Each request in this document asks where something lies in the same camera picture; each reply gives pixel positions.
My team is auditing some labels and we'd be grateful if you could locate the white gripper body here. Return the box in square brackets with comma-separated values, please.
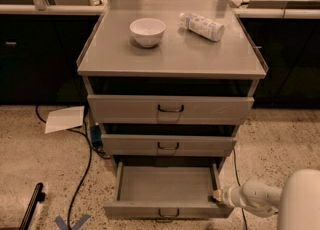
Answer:
[222, 186, 245, 208]

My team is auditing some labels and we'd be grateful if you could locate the grey bottom drawer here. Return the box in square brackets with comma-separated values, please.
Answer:
[104, 162, 232, 221]

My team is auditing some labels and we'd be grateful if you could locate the grey drawer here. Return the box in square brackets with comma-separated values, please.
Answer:
[104, 162, 232, 221]
[88, 95, 254, 125]
[102, 134, 236, 157]

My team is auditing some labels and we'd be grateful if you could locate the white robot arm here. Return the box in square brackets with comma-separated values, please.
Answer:
[213, 169, 320, 230]

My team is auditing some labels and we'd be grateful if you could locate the grey metal drawer cabinet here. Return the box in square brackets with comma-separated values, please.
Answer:
[78, 0, 267, 165]

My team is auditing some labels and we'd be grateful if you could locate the grey middle drawer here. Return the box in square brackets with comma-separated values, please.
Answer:
[102, 134, 236, 157]

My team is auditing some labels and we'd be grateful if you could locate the grey top drawer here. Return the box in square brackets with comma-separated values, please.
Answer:
[88, 95, 254, 125]

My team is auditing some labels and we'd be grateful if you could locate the blue power adapter box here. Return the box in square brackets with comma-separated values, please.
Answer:
[90, 125, 102, 147]

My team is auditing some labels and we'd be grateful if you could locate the blue tape cross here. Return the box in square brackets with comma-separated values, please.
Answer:
[53, 213, 92, 230]

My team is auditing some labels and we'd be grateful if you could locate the dark lab bench right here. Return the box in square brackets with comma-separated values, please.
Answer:
[236, 10, 320, 109]

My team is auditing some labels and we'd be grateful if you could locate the dark lab bench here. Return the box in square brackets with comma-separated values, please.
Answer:
[0, 13, 99, 104]
[236, 10, 320, 109]

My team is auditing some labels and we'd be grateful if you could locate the white plastic bottle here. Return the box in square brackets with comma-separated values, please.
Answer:
[179, 13, 225, 42]

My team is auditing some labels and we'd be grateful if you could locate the white paper sheet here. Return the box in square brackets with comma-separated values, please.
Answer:
[45, 106, 84, 134]

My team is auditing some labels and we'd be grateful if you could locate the white ceramic bowl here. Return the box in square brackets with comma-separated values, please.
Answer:
[129, 18, 166, 48]

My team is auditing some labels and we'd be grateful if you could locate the black bar floor object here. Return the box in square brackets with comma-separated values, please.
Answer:
[19, 182, 46, 230]

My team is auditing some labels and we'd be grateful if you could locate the dark lab bench left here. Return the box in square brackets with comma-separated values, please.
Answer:
[0, 13, 99, 104]

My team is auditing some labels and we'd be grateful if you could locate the black cable left floor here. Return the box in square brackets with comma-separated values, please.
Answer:
[34, 105, 111, 230]

